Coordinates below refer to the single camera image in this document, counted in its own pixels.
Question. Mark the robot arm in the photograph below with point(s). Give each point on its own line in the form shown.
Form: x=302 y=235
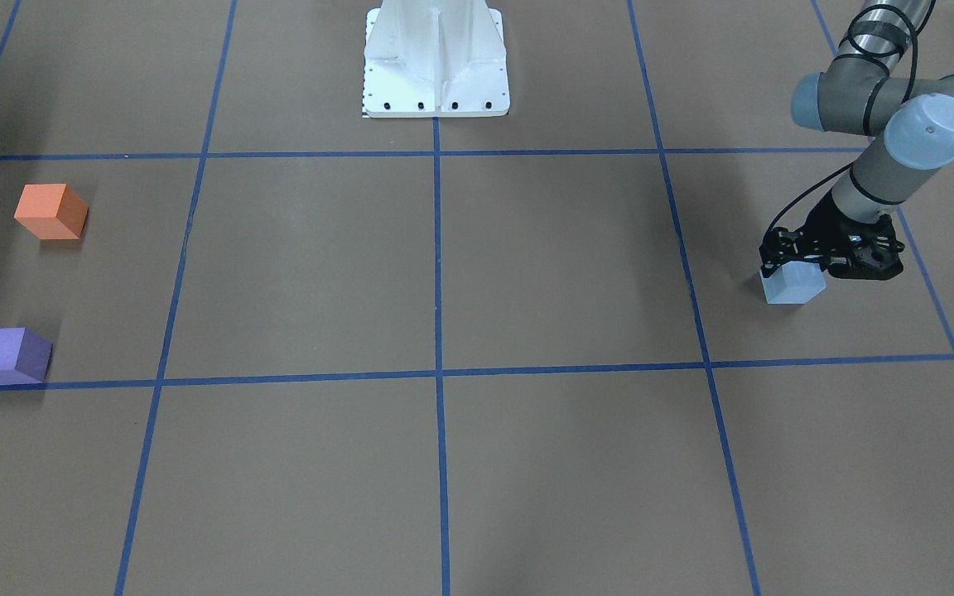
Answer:
x=910 y=124

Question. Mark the purple foam block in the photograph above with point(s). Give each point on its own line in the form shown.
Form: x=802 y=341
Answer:
x=24 y=356

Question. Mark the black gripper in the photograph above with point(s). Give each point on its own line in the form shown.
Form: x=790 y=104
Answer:
x=824 y=228

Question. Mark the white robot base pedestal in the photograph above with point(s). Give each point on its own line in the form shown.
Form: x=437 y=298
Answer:
x=435 y=59

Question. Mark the light blue foam block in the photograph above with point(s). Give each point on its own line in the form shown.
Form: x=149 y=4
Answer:
x=794 y=283

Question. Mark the orange foam block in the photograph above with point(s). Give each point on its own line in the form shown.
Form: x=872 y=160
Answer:
x=52 y=212

